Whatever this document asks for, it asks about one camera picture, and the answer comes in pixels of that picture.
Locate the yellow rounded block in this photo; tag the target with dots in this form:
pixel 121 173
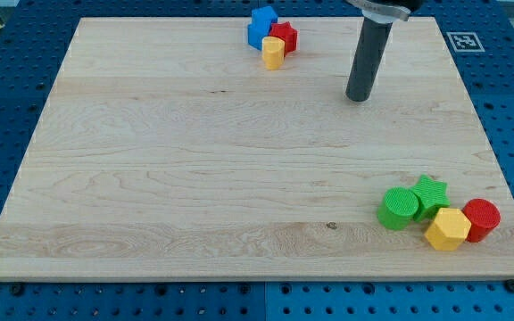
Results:
pixel 273 52

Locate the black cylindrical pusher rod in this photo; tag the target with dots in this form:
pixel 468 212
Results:
pixel 367 58

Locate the green star block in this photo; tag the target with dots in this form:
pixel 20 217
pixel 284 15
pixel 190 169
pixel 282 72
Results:
pixel 432 196

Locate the white fiducial marker tag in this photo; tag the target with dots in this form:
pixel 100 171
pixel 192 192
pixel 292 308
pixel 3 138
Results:
pixel 465 42

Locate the green cylinder block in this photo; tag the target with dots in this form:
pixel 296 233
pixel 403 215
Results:
pixel 397 209

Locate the black bolt right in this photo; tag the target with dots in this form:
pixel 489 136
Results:
pixel 509 285

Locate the red star block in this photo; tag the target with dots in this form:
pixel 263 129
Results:
pixel 287 33

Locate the blue cube block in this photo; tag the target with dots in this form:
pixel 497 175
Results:
pixel 260 25

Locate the red cylinder block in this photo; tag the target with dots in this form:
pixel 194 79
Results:
pixel 484 217

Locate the yellow hexagon block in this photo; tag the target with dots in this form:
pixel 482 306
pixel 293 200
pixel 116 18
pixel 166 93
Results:
pixel 448 230

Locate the black bolt left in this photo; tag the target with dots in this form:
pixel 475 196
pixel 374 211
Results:
pixel 17 289

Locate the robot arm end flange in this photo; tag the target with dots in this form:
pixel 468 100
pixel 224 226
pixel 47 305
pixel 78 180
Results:
pixel 386 11

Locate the black bolt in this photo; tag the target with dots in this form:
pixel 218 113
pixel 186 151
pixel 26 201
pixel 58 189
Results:
pixel 17 289
pixel 509 285

